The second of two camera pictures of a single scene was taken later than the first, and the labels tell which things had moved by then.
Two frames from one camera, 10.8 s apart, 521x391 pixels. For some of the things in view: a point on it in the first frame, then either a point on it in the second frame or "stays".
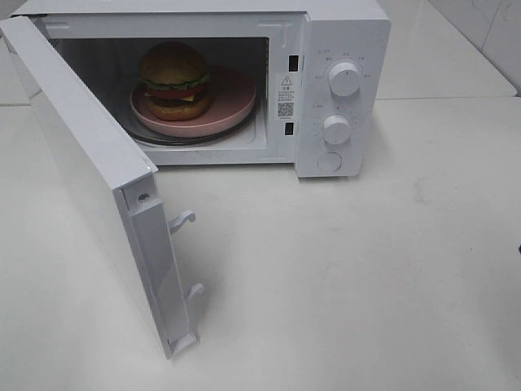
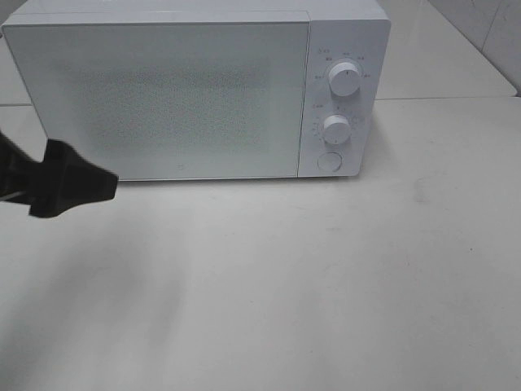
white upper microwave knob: [344, 79] stays
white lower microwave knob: [337, 129] stays
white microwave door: [80, 198] to [172, 101]
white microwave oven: [235, 83] stays
